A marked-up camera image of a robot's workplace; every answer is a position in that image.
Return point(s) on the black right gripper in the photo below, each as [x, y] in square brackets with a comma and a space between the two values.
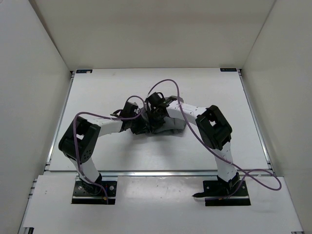
[154, 126]

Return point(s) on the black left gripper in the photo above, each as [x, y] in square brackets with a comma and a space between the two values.
[142, 127]

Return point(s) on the grey pleated skirt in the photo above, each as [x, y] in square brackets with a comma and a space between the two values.
[172, 125]

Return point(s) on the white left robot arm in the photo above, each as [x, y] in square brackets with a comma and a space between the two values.
[79, 140]

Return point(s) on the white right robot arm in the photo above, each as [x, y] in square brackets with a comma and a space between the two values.
[214, 129]

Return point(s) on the blue label sticker left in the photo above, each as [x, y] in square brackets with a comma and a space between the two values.
[84, 71]

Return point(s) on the blue label sticker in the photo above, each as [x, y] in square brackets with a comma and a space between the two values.
[84, 71]
[228, 69]

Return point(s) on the blue label sticker right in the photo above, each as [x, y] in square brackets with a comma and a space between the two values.
[228, 69]

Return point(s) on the aluminium table front rail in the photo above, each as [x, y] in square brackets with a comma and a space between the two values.
[159, 173]

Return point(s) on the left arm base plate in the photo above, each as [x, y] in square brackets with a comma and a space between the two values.
[84, 193]

